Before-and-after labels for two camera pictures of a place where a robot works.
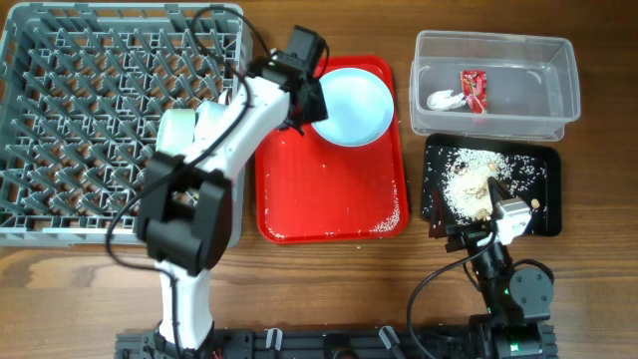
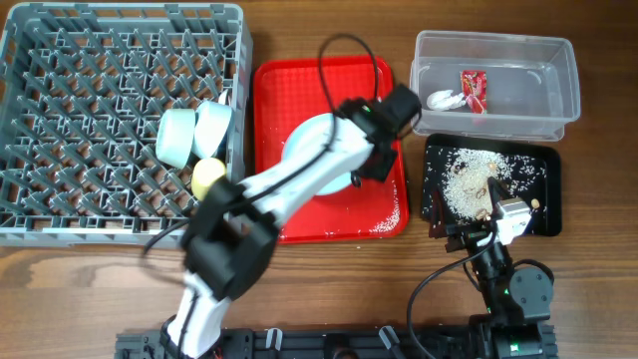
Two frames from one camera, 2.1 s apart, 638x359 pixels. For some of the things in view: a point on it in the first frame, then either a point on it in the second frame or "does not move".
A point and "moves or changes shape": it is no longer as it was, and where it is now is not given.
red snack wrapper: [475, 89] does not move
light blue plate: [359, 107] moves or changes shape
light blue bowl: [209, 117] does not move
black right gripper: [465, 235] does not move
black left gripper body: [314, 105] to [378, 172]
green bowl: [175, 132] does not move
